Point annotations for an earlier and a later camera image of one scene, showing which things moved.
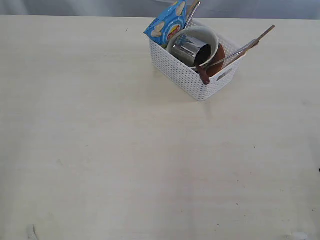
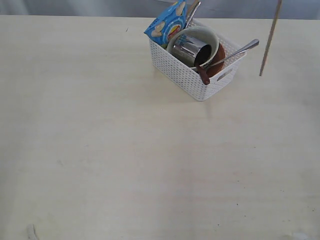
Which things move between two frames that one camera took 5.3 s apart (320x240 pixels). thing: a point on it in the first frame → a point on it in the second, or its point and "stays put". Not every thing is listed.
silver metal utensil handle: [193, 15] stays put
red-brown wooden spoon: [204, 77] stays put
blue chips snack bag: [162, 28] stays put
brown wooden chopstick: [239, 55] → [275, 19]
